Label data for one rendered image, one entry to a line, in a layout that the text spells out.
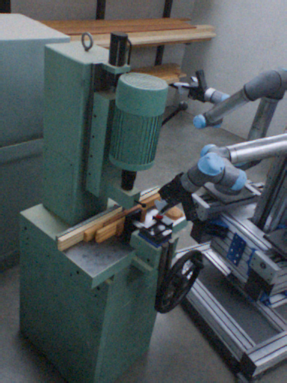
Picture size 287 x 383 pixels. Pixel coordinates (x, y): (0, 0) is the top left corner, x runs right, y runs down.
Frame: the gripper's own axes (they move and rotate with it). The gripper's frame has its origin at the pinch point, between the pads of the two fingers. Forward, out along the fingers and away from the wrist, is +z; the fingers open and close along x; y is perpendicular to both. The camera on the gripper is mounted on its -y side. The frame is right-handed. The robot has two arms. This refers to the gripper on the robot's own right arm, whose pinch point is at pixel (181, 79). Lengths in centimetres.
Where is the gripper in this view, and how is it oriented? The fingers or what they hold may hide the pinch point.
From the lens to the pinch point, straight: 249.2
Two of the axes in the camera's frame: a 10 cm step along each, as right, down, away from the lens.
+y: -0.6, 7.8, 6.3
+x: 7.0, -4.1, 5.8
